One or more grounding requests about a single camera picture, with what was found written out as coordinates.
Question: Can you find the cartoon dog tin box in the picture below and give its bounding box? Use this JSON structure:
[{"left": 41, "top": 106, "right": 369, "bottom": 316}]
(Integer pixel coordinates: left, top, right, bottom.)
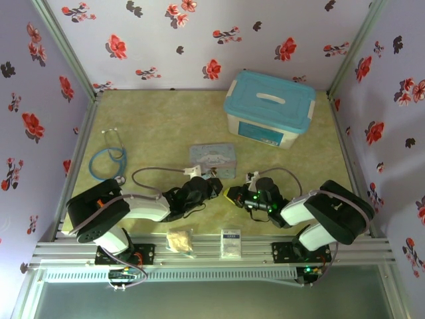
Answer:
[{"left": 188, "top": 142, "right": 238, "bottom": 179}]

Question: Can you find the white flat packet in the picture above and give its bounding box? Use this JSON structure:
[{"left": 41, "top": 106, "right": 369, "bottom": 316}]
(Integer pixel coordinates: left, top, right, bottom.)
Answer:
[{"left": 220, "top": 228, "right": 242, "bottom": 259}]

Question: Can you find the clear bag with beige content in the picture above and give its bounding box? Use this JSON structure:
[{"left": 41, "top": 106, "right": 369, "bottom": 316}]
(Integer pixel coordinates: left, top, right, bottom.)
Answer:
[{"left": 165, "top": 227, "right": 197, "bottom": 259}]

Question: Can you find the blue stethoscope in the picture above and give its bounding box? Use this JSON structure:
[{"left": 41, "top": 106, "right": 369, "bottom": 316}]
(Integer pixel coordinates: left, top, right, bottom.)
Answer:
[{"left": 88, "top": 127, "right": 129, "bottom": 186}]

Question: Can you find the small circuit board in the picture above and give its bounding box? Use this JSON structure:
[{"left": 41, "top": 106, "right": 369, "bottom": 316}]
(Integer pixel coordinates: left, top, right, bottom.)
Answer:
[
  {"left": 108, "top": 268, "right": 141, "bottom": 292},
  {"left": 297, "top": 265, "right": 323, "bottom": 287}
]

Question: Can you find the storage box with blue lid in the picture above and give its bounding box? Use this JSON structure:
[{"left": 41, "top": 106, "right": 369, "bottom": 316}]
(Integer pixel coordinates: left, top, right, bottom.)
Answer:
[{"left": 222, "top": 69, "right": 317, "bottom": 150}]

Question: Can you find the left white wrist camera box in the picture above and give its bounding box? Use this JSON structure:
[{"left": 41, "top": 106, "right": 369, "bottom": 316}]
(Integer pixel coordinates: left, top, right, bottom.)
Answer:
[{"left": 182, "top": 164, "right": 203, "bottom": 177}]

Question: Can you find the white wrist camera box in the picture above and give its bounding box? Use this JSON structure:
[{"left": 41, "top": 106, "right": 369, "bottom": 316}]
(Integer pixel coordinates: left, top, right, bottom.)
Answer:
[
  {"left": 182, "top": 164, "right": 203, "bottom": 177},
  {"left": 244, "top": 170, "right": 260, "bottom": 187}
]

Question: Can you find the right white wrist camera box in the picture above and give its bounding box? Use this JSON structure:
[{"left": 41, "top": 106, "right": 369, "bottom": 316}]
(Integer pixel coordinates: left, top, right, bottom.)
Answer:
[{"left": 244, "top": 170, "right": 260, "bottom": 187}]

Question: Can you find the aluminium frame beam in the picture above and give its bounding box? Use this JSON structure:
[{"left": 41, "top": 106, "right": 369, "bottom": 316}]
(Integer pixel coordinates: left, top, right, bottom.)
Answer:
[{"left": 31, "top": 232, "right": 398, "bottom": 268}]

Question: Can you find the white slotted cable duct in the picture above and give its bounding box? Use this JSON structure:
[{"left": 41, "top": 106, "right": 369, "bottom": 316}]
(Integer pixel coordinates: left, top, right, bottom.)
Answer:
[{"left": 42, "top": 267, "right": 298, "bottom": 284}]

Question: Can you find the aluminium side rail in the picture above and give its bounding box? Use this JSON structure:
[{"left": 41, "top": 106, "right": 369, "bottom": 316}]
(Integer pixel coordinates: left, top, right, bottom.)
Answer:
[
  {"left": 49, "top": 92, "right": 104, "bottom": 242},
  {"left": 327, "top": 91, "right": 378, "bottom": 237}
]

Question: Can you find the aluminium corner post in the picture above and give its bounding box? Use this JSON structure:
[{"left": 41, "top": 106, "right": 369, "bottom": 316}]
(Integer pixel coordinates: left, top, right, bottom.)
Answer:
[
  {"left": 31, "top": 0, "right": 104, "bottom": 100},
  {"left": 327, "top": 0, "right": 390, "bottom": 100}
]

